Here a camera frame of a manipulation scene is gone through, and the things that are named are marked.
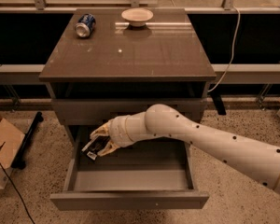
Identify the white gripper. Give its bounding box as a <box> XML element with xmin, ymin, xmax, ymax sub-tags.
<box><xmin>90</xmin><ymin>116</ymin><xmax>134</xmax><ymax>157</ymax></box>

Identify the black rxbar chocolate bar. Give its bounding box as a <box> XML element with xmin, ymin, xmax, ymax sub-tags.
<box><xmin>81</xmin><ymin>136</ymin><xmax>110</xmax><ymax>161</ymax></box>

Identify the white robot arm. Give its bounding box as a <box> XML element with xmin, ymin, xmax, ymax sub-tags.
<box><xmin>90</xmin><ymin>105</ymin><xmax>280</xmax><ymax>194</ymax></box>

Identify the closed grey top drawer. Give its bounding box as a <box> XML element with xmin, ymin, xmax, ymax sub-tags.
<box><xmin>51</xmin><ymin>98</ymin><xmax>206</xmax><ymax>126</ymax></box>

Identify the open grey middle drawer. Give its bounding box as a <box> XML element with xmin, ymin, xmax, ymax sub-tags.
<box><xmin>50</xmin><ymin>126</ymin><xmax>209</xmax><ymax>210</ymax></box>

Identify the grey drawer cabinet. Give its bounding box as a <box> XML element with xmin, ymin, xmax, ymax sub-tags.
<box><xmin>38</xmin><ymin>7</ymin><xmax>217</xmax><ymax>145</ymax></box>

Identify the black bar stand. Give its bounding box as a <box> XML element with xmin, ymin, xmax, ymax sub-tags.
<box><xmin>11</xmin><ymin>111</ymin><xmax>44</xmax><ymax>170</ymax></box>

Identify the cardboard box left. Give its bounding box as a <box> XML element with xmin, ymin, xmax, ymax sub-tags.
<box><xmin>0</xmin><ymin>115</ymin><xmax>24</xmax><ymax>189</ymax></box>

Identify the blue pepsi can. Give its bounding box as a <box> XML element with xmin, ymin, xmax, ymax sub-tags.
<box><xmin>75</xmin><ymin>14</ymin><xmax>96</xmax><ymax>38</ymax></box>

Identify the white ceramic bowl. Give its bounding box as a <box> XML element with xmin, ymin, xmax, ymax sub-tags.
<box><xmin>121</xmin><ymin>7</ymin><xmax>153</xmax><ymax>27</ymax></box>

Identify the black cable on floor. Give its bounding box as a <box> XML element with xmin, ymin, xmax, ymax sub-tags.
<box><xmin>0</xmin><ymin>147</ymin><xmax>36</xmax><ymax>224</ymax></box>

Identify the black bracket leg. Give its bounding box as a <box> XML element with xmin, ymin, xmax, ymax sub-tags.
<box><xmin>210</xmin><ymin>92</ymin><xmax>226</xmax><ymax>116</ymax></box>

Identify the white power cable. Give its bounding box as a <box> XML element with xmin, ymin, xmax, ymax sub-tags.
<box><xmin>207</xmin><ymin>7</ymin><xmax>243</xmax><ymax>94</ymax></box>

